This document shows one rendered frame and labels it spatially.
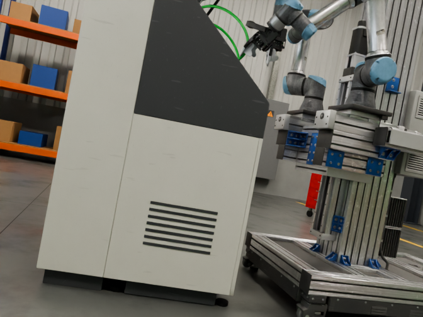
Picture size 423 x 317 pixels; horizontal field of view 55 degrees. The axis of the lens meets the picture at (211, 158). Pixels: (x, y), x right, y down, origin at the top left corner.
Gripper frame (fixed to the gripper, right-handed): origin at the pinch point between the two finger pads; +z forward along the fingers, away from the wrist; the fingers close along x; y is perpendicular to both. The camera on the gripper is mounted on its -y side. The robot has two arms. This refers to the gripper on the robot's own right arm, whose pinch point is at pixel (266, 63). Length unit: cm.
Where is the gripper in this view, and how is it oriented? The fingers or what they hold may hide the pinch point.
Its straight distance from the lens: 224.3
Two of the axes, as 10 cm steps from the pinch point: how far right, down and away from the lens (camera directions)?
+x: -1.3, -0.4, 9.9
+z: -1.9, 9.8, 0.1
